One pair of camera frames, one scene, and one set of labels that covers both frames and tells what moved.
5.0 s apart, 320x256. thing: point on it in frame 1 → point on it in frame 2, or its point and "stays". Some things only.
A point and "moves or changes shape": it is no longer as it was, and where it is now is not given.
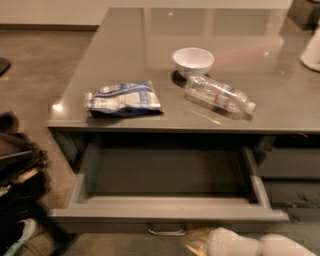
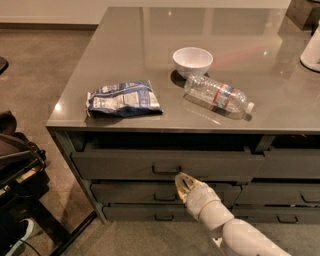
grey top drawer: x=168 y=190 moves or changes shape
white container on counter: x=311 y=56 stays
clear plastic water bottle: x=211 y=91 stays
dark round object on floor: x=4 y=65 stays
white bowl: x=192 y=61 stays
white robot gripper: x=222 y=240 → x=201 y=199
